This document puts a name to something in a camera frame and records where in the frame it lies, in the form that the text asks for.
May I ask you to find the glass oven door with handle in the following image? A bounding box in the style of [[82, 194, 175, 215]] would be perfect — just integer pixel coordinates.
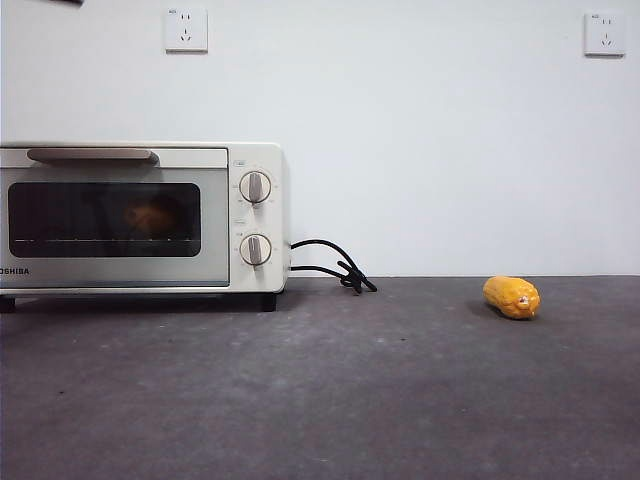
[[0, 146, 231, 290]]

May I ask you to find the yellow corn cob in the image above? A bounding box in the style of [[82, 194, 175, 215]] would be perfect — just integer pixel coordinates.
[[482, 275, 542, 322]]

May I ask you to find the brown potato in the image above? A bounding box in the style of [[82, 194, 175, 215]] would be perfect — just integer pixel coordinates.
[[122, 197, 177, 237]]

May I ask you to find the black oven power cable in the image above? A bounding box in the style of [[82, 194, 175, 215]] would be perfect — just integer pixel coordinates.
[[289, 238, 379, 297]]

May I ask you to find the cream white toaster oven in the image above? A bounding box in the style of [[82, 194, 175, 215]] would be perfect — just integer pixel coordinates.
[[0, 141, 291, 314]]

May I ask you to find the white wall socket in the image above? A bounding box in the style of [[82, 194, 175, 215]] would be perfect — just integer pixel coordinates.
[[165, 7, 210, 54], [584, 12, 627, 58]]

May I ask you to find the beige round oven knob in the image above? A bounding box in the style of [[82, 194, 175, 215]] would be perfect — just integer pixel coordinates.
[[238, 233, 274, 269], [238, 170, 274, 206]]

